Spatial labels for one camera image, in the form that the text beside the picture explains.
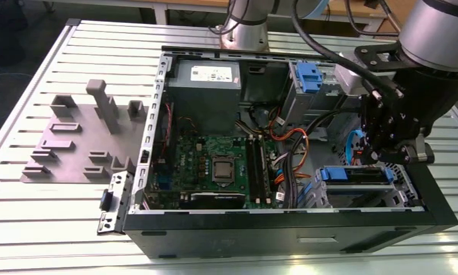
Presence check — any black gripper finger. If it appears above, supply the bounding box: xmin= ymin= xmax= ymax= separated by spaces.
xmin=372 ymin=141 xmax=436 ymax=167
xmin=358 ymin=92 xmax=390 ymax=166

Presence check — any hard disk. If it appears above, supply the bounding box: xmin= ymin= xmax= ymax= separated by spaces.
xmin=314 ymin=167 xmax=398 ymax=187

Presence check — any silver disk bay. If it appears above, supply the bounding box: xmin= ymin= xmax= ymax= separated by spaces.
xmin=314 ymin=165 xmax=404 ymax=209

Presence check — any silver optical drive cage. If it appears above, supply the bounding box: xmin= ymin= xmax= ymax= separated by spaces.
xmin=282 ymin=60 xmax=368 ymax=127

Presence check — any blue drive latch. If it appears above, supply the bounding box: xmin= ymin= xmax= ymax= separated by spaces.
xmin=296 ymin=62 xmax=325 ymax=94

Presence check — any black RAM slot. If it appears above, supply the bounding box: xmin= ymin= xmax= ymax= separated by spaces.
xmin=245 ymin=134 xmax=262 ymax=205
xmin=254 ymin=134 xmax=273 ymax=205

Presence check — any silver CPU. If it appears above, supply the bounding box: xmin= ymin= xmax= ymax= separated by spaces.
xmin=216 ymin=162 xmax=233 ymax=178

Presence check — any CPU socket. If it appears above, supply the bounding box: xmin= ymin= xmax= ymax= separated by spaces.
xmin=209 ymin=154 xmax=238 ymax=188

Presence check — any grey power supply unit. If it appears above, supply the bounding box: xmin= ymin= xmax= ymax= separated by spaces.
xmin=164 ymin=60 xmax=242 ymax=137

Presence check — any green motherboard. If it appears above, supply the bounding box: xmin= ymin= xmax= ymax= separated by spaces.
xmin=144 ymin=134 xmax=288 ymax=210

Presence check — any black open PC case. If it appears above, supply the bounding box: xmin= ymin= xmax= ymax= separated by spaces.
xmin=96 ymin=45 xmax=458 ymax=260

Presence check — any black graphics card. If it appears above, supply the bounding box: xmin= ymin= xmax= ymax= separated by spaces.
xmin=178 ymin=191 xmax=248 ymax=209

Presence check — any blue rear port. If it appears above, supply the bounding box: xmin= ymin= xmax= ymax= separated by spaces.
xmin=100 ymin=188 xmax=116 ymax=211

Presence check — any grey parts rack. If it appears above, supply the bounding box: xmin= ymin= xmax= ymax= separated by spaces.
xmin=19 ymin=80 xmax=153 ymax=186

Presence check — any blue data wire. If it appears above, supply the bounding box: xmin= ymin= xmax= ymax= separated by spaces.
xmin=345 ymin=130 xmax=364 ymax=166

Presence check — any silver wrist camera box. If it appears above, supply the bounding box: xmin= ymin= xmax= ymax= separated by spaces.
xmin=334 ymin=53 xmax=372 ymax=97

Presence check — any orange wire bundle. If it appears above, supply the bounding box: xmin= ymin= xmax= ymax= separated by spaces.
xmin=274 ymin=172 xmax=313 ymax=186
xmin=269 ymin=127 xmax=310 ymax=163

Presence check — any black cable bundle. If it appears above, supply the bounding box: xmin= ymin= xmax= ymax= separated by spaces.
xmin=282 ymin=107 xmax=368 ymax=209

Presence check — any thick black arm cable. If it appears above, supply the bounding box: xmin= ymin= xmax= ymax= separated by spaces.
xmin=289 ymin=0 xmax=405 ymax=95

